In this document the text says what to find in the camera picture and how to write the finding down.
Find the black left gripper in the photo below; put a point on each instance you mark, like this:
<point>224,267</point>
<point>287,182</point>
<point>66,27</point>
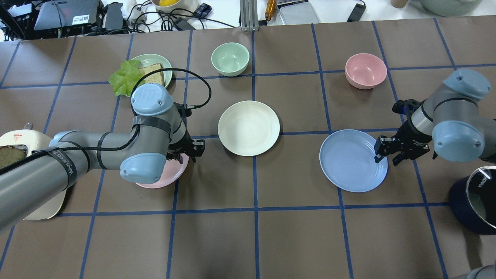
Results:
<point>185,146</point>

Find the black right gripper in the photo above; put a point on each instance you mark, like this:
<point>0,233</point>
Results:
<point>411,138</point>

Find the pink plate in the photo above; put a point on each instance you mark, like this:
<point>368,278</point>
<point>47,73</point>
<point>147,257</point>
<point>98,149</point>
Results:
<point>173,169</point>

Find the blue plate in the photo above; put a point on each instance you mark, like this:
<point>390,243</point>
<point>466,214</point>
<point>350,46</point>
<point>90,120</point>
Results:
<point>347,159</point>

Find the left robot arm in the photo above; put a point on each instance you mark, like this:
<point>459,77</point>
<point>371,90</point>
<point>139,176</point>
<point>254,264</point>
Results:
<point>158,134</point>

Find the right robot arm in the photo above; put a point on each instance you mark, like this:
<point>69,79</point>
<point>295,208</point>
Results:
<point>449,119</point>

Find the cream plate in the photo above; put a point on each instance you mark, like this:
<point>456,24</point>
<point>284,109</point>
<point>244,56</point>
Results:
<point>248,128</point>

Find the pink bowl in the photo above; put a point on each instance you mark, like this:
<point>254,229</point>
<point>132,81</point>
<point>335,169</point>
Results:
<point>365,71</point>

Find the dark blue pot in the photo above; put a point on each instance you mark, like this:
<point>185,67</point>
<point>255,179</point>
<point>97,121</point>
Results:
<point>473,201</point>

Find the lettuce leaf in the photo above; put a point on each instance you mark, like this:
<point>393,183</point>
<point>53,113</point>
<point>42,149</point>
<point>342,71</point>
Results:
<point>124,80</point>

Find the green plate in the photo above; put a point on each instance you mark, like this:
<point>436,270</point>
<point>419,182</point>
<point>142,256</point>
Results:
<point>150,62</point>

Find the green bowl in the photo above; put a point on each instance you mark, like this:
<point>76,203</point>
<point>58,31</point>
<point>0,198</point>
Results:
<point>230,59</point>

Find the bread slice in toaster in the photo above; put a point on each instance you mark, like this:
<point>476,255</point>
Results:
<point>10,154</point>

